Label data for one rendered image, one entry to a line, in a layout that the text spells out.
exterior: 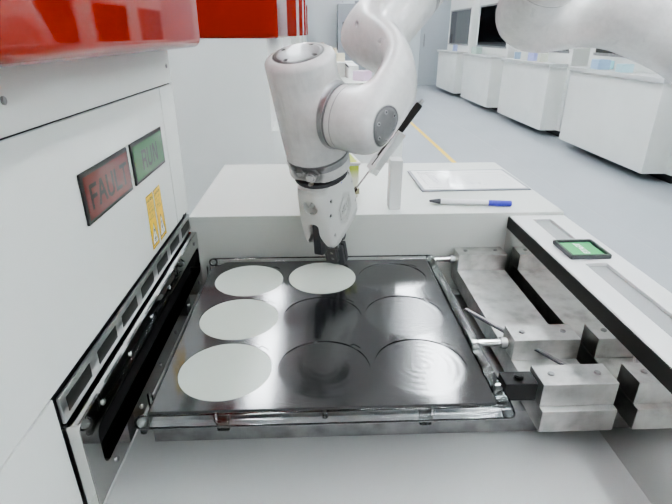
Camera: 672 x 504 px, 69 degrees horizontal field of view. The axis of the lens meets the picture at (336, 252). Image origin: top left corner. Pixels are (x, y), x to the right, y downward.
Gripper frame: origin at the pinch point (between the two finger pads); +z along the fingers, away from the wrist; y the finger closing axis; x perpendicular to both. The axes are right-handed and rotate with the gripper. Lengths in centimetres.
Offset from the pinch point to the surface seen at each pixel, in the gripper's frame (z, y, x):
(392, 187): -4.1, 12.9, -5.6
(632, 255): 175, 209, -87
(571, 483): 1.6, -24.9, -35.8
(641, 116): 193, 420, -102
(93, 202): -28.0, -26.1, 9.8
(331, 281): -0.1, -6.2, -1.8
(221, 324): -5.6, -21.5, 6.3
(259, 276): -1.0, -8.8, 9.0
